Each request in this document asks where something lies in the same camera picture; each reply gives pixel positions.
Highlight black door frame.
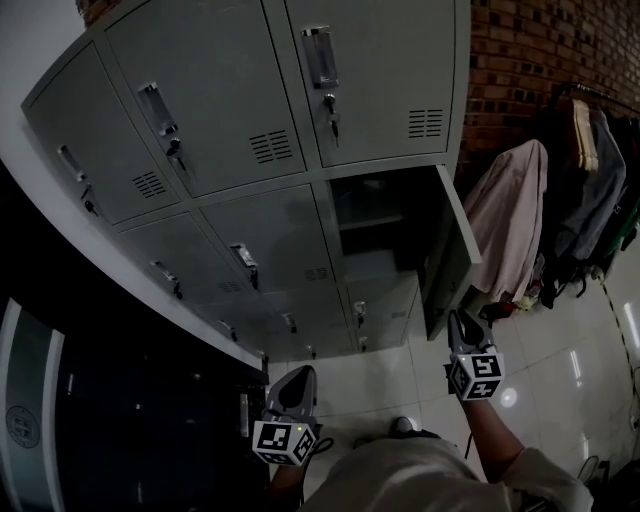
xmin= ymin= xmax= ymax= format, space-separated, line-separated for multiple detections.
xmin=0 ymin=164 xmax=272 ymax=512

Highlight black metal clothes rack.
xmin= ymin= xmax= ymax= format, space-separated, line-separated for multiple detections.
xmin=546 ymin=81 xmax=640 ymax=312

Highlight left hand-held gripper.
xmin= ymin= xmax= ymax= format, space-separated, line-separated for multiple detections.
xmin=251 ymin=365 xmax=322 ymax=469

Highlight bundle of wooden hangers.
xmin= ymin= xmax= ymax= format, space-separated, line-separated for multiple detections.
xmin=571 ymin=98 xmax=601 ymax=172

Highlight grey hanging jacket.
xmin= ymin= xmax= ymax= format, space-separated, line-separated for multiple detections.
xmin=553 ymin=112 xmax=627 ymax=262

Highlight person's dark trousers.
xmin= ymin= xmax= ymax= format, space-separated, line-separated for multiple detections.
xmin=352 ymin=427 xmax=459 ymax=452

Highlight person's beige shirt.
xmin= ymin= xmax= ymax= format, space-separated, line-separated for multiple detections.
xmin=298 ymin=438 xmax=597 ymax=512

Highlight person's left forearm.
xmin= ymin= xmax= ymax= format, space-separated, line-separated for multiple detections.
xmin=266 ymin=462 xmax=307 ymax=512

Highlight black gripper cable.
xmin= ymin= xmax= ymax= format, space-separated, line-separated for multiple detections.
xmin=298 ymin=436 xmax=335 ymax=507

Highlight grey metal locker cabinet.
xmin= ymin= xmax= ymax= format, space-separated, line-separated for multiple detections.
xmin=19 ymin=0 xmax=484 ymax=362

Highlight grey metal locker door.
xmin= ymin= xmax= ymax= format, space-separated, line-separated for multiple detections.
xmin=418 ymin=163 xmax=484 ymax=342

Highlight grey looped floor cable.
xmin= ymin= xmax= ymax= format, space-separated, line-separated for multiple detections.
xmin=578 ymin=453 xmax=612 ymax=485

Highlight green hanging garment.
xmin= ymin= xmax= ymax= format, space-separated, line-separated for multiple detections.
xmin=606 ymin=198 xmax=640 ymax=247

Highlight frosted glass door panel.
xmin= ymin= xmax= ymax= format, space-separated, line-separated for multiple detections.
xmin=0 ymin=298 xmax=67 ymax=512

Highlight person's right forearm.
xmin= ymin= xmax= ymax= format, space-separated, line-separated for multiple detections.
xmin=458 ymin=397 xmax=527 ymax=485

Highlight pale pink hanging shirt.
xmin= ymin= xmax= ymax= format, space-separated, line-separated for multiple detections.
xmin=462 ymin=138 xmax=550 ymax=305

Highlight black hanging jacket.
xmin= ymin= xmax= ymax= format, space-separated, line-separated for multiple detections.
xmin=607 ymin=113 xmax=640 ymax=211

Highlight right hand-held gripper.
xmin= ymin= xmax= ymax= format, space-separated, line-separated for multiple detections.
xmin=443 ymin=308 xmax=507 ymax=402

